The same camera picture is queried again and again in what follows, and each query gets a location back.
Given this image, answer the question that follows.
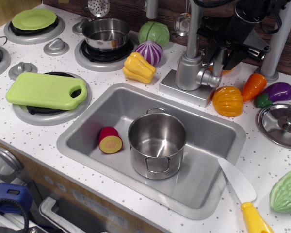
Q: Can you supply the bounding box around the green plastic plate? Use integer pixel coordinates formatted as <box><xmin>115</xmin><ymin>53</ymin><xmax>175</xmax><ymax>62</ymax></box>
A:
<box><xmin>12</xmin><ymin>9</ymin><xmax>57</xmax><ymax>31</ymax></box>

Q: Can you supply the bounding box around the silver pole top centre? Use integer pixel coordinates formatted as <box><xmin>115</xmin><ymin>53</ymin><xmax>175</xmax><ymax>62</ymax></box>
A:
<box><xmin>145</xmin><ymin>0</ymin><xmax>159</xmax><ymax>19</ymax></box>

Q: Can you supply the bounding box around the silver slotted ladle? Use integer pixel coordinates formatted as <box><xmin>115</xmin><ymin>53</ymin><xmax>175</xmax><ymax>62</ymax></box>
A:
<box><xmin>87</xmin><ymin>0</ymin><xmax>110</xmax><ymax>17</ymax></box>

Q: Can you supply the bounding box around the orange toy fruit slice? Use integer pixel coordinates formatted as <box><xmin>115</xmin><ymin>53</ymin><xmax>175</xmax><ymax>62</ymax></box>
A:
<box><xmin>208</xmin><ymin>66</ymin><xmax>234</xmax><ymax>75</ymax></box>

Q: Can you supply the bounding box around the silver toy faucet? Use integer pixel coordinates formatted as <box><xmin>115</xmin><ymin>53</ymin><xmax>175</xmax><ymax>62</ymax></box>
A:
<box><xmin>159</xmin><ymin>0</ymin><xmax>215</xmax><ymax>107</ymax></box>

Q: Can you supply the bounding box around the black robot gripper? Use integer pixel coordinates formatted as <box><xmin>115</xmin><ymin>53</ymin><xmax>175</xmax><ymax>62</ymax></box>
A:
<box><xmin>197</xmin><ymin>15</ymin><xmax>271</xmax><ymax>70</ymax></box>

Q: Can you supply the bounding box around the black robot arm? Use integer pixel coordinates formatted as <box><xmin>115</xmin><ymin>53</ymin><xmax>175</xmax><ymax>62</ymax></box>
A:
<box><xmin>197</xmin><ymin>0</ymin><xmax>287</xmax><ymax>70</ymax></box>

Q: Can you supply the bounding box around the grey stove knob rear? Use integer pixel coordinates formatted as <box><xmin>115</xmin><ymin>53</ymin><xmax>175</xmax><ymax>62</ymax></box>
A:
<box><xmin>72</xmin><ymin>18</ymin><xmax>89</xmax><ymax>35</ymax></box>

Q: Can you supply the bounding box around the orange toy pumpkin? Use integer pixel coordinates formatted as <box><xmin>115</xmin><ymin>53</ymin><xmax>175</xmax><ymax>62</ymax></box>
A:
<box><xmin>212</xmin><ymin>86</ymin><xmax>243</xmax><ymax>117</ymax></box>

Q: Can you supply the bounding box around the grey stove knob centre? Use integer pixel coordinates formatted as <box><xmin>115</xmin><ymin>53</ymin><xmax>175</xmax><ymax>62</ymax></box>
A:
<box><xmin>43</xmin><ymin>38</ymin><xmax>69</xmax><ymax>56</ymax></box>

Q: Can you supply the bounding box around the orange toy carrot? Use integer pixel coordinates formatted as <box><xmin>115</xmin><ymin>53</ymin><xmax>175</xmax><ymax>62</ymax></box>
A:
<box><xmin>242</xmin><ymin>73</ymin><xmax>267</xmax><ymax>102</ymax></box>

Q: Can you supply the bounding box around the green toy cabbage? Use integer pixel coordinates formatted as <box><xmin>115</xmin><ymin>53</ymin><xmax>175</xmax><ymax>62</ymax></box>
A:
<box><xmin>138</xmin><ymin>21</ymin><xmax>170</xmax><ymax>47</ymax></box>

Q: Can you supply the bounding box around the white yellow toy knife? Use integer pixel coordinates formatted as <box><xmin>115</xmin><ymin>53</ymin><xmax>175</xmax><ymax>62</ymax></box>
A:
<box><xmin>217</xmin><ymin>157</ymin><xmax>273</xmax><ymax>233</ymax></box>

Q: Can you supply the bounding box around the red yellow toy fruit half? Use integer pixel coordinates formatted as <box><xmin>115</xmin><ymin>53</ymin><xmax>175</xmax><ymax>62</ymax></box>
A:
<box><xmin>98</xmin><ymin>126</ymin><xmax>123</xmax><ymax>154</ymax></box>

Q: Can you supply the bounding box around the green plastic cutting board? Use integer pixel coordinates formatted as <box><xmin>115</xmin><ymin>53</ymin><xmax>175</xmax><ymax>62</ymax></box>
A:
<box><xmin>6</xmin><ymin>72</ymin><xmax>87</xmax><ymax>110</ymax></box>

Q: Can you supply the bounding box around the purple white toy onion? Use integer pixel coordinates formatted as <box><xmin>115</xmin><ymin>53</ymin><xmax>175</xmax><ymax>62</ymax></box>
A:
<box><xmin>135</xmin><ymin>40</ymin><xmax>163</xmax><ymax>66</ymax></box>

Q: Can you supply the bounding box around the silver hanging spoon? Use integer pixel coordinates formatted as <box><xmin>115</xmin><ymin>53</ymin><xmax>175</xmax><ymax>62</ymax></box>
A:
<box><xmin>174</xmin><ymin>13</ymin><xmax>191</xmax><ymax>37</ymax></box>

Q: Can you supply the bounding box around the silver faucet lever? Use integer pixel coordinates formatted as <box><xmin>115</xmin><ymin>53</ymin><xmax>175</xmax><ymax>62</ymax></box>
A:
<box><xmin>196</xmin><ymin>48</ymin><xmax>228</xmax><ymax>88</ymax></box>

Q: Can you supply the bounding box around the silver oven door handle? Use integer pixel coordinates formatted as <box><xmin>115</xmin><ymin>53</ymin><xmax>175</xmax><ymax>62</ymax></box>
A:
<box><xmin>39</xmin><ymin>196</ymin><xmax>97</xmax><ymax>233</ymax></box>

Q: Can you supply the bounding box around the grey oven dial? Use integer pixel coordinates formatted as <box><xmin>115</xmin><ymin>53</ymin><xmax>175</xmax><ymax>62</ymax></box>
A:
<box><xmin>0</xmin><ymin>147</ymin><xmax>23</xmax><ymax>176</ymax></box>

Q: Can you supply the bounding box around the grey stove knob left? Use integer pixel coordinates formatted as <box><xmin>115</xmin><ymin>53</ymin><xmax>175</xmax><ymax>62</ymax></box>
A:
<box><xmin>8</xmin><ymin>62</ymin><xmax>37</xmax><ymax>81</ymax></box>

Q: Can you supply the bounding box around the grey stove knob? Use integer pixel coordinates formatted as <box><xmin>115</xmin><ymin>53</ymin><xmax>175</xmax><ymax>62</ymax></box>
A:
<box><xmin>8</xmin><ymin>62</ymin><xmax>37</xmax><ymax>81</ymax></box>
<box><xmin>72</xmin><ymin>18</ymin><xmax>89</xmax><ymax>35</ymax></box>
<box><xmin>43</xmin><ymin>38</ymin><xmax>69</xmax><ymax>56</ymax></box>

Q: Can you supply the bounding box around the steel pot lid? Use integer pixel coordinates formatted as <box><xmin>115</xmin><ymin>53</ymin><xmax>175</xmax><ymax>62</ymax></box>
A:
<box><xmin>257</xmin><ymin>104</ymin><xmax>291</xmax><ymax>149</ymax></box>

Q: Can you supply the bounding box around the silver pole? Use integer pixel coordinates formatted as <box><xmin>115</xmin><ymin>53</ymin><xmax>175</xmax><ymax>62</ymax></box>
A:
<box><xmin>145</xmin><ymin>0</ymin><xmax>159</xmax><ymax>19</ymax></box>
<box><xmin>256</xmin><ymin>1</ymin><xmax>291</xmax><ymax>83</ymax></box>

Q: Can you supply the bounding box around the silver pole right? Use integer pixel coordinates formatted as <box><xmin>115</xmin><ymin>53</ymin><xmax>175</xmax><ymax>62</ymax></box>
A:
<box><xmin>256</xmin><ymin>1</ymin><xmax>291</xmax><ymax>83</ymax></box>

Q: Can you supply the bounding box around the steel pot in sink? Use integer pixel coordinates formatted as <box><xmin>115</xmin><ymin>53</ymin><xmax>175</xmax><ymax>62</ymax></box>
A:
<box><xmin>128</xmin><ymin>107</ymin><xmax>187</xmax><ymax>180</ymax></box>

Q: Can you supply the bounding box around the silver sink basin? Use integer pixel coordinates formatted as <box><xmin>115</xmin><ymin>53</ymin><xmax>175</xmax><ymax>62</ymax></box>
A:
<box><xmin>57</xmin><ymin>84</ymin><xmax>246</xmax><ymax>219</ymax></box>

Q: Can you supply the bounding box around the purple toy eggplant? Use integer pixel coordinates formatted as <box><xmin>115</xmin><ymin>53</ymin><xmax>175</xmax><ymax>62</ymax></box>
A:
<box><xmin>254</xmin><ymin>82</ymin><xmax>291</xmax><ymax>108</ymax></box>

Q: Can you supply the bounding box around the green toy bitter gourd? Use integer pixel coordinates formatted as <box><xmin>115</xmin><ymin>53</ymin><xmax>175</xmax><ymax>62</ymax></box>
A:
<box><xmin>269</xmin><ymin>171</ymin><xmax>291</xmax><ymax>213</ymax></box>

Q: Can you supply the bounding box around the blue clamp with cable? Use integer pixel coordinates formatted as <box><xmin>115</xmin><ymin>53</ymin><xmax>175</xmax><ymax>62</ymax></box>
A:
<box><xmin>0</xmin><ymin>183</ymin><xmax>33</xmax><ymax>233</ymax></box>

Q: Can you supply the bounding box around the yellow toy squash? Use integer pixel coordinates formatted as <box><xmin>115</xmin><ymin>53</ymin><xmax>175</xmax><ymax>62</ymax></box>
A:
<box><xmin>122</xmin><ymin>52</ymin><xmax>156</xmax><ymax>84</ymax></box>

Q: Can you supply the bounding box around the steel saucepan on burner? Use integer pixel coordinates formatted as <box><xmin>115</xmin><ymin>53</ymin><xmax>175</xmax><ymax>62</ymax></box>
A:
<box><xmin>82</xmin><ymin>18</ymin><xmax>130</xmax><ymax>51</ymax></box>

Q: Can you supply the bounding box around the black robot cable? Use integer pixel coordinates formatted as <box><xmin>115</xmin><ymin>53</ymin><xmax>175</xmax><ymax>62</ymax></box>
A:
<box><xmin>259</xmin><ymin>12</ymin><xmax>283</xmax><ymax>34</ymax></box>

